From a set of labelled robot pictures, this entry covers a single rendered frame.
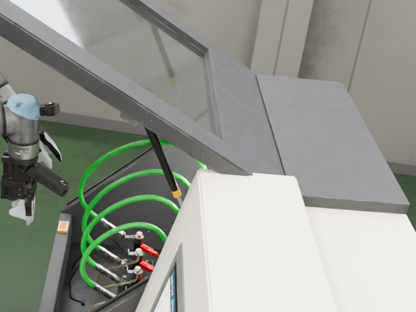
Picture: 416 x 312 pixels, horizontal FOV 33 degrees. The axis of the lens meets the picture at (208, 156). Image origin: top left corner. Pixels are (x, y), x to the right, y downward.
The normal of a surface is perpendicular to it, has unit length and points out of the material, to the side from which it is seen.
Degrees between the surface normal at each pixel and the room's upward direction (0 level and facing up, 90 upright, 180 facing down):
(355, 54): 90
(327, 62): 90
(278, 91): 0
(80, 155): 0
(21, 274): 0
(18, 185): 90
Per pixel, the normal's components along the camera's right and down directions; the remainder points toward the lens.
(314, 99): 0.13, -0.87
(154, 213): 0.06, 0.49
